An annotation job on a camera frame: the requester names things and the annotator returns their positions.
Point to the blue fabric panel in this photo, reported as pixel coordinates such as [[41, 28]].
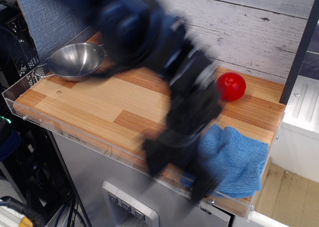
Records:
[[52, 25]]

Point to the stainless steel bowl with handles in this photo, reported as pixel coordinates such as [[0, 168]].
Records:
[[74, 62]]

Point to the black plastic crate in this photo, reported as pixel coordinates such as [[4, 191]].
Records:
[[18, 45]]

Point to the stainless steel cabinet with dispenser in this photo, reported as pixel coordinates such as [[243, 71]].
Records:
[[115, 194]]

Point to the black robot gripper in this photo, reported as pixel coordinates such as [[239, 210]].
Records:
[[177, 144]]

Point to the dark grey vertical post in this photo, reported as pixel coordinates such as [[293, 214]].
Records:
[[301, 52]]

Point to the blue microfiber cloth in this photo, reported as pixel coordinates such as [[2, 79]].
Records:
[[238, 158]]

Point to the white plastic unit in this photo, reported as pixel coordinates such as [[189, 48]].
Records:
[[296, 144]]

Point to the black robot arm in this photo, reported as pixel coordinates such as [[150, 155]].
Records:
[[138, 33]]

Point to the red ball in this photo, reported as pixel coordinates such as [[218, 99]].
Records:
[[231, 86]]

